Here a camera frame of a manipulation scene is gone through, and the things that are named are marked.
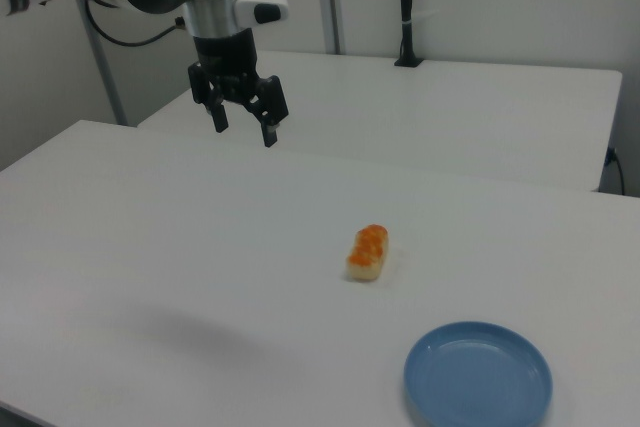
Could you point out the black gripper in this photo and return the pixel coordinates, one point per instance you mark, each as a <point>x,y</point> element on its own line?
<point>225,57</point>

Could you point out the bread with orange topping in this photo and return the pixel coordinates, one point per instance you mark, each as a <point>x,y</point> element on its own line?
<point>367,253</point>

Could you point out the blue round plate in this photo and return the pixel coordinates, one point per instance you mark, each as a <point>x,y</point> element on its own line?
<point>477,377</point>

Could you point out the white side table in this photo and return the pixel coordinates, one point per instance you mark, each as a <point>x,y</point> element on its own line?
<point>425,112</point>

